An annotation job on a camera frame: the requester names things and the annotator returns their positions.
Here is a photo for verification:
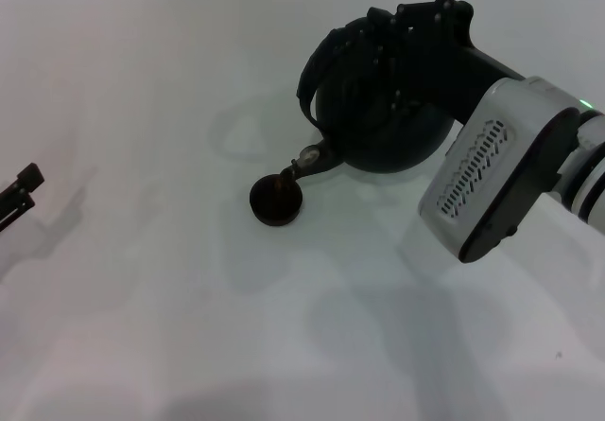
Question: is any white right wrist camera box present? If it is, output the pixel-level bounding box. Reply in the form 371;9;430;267
417;76;580;265

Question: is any black round teapot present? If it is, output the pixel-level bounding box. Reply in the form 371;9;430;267
282;26;458;187

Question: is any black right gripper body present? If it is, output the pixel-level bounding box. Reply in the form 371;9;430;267
406;0;527;127

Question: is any dark brown teacup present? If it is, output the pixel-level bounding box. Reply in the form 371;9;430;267
249;173;303;227

